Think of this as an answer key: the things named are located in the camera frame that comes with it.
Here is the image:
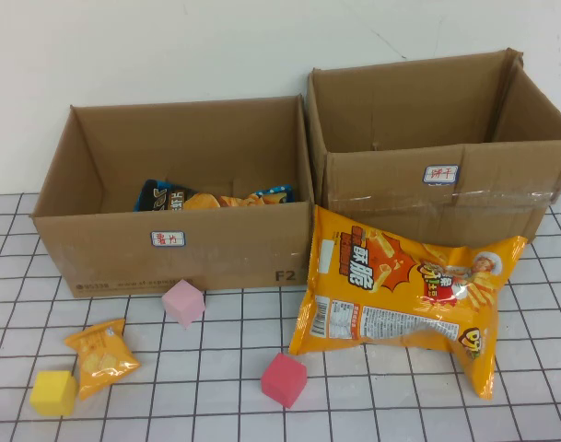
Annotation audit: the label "small orange biscuit packet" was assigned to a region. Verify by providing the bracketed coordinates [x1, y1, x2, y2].
[64, 318, 142, 401]

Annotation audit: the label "cardboard box marked F2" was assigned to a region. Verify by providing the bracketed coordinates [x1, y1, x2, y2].
[29, 94, 316, 299]

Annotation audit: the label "taped cardboard box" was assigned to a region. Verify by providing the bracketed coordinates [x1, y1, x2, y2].
[305, 47, 561, 246]

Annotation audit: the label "yellow foam cube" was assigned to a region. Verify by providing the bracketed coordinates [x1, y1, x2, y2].
[29, 370, 80, 418]

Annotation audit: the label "handwritten label on taped box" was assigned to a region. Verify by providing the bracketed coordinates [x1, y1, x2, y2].
[421, 164, 460, 186]

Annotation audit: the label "large orange snack bag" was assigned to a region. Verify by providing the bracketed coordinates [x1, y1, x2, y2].
[288, 204, 529, 401]

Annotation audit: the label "red foam cube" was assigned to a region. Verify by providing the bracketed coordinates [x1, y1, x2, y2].
[260, 352, 308, 409]

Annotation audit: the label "handwritten label on F2 box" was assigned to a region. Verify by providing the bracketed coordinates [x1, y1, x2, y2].
[150, 230, 187, 249]

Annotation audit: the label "pink foam cube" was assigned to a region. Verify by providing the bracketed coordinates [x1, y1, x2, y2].
[161, 278, 206, 331]

